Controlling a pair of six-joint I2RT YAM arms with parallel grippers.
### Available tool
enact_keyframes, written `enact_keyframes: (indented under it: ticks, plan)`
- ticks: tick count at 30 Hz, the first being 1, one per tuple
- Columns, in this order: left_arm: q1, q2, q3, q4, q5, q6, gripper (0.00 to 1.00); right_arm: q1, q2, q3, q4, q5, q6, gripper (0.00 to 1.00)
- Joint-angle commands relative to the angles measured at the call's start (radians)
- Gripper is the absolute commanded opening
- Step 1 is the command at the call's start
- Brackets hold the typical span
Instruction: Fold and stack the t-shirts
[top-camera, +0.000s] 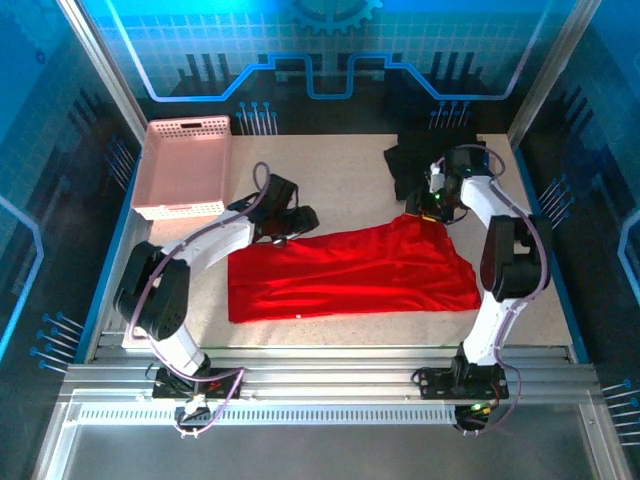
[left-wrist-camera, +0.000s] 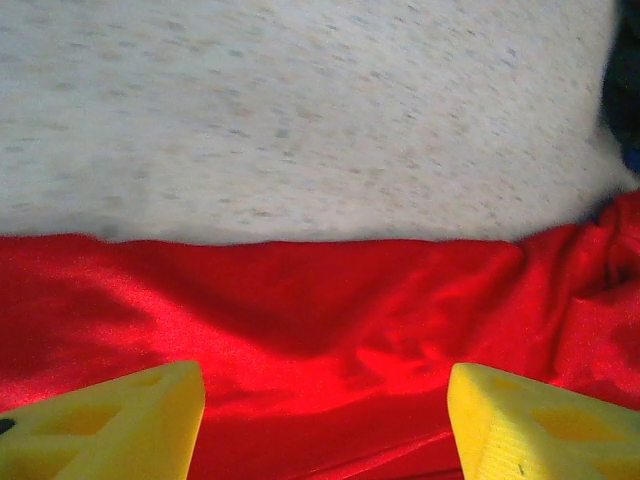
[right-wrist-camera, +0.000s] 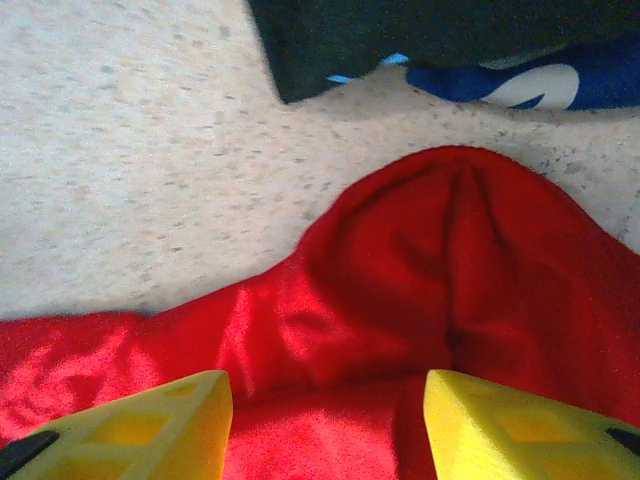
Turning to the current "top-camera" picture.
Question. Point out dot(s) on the red printed t-shirt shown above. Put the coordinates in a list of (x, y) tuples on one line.
[(350, 275)]

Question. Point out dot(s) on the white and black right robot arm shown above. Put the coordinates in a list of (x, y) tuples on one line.
[(492, 325)]

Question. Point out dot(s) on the circuit board with LEDs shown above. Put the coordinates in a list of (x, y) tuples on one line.
[(477, 407)]

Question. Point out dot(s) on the aluminium mounting rail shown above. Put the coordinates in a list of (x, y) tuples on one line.
[(325, 375)]

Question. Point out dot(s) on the black folded t-shirt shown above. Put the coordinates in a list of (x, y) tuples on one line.
[(405, 165)]

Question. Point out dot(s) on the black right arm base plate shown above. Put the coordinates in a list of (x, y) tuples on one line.
[(435, 385)]

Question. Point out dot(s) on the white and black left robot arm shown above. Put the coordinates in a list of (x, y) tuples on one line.
[(215, 240)]

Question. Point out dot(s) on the pink perforated plastic basket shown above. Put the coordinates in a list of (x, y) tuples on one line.
[(185, 165)]

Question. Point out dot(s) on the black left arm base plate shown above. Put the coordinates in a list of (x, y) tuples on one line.
[(225, 385)]

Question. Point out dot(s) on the aluminium frame post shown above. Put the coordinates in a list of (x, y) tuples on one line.
[(100, 65), (550, 65)]

